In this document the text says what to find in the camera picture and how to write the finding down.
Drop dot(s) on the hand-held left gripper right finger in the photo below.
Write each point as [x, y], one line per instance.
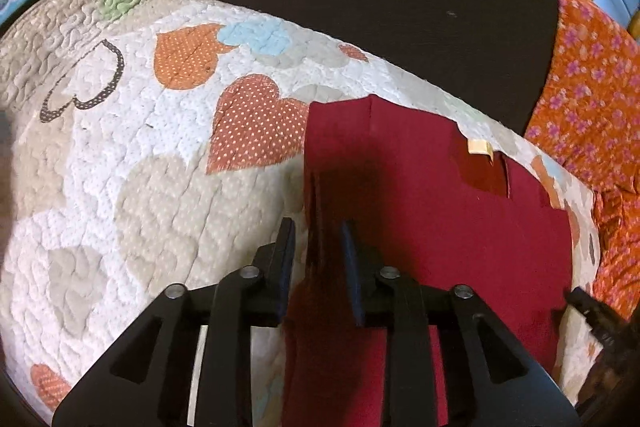
[350, 267]

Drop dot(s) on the heart-print quilted blanket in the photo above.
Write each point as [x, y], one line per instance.
[125, 157]

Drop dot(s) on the orange floral cloth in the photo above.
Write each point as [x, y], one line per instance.
[590, 107]

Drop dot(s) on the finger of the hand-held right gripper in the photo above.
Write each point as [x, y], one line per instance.
[592, 312]

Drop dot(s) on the dark red small garment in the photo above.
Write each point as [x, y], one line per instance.
[425, 207]

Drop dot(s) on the dark brown sofa cushion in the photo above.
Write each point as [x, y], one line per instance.
[375, 7]

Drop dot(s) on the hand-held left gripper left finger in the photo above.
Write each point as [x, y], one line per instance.
[286, 257]

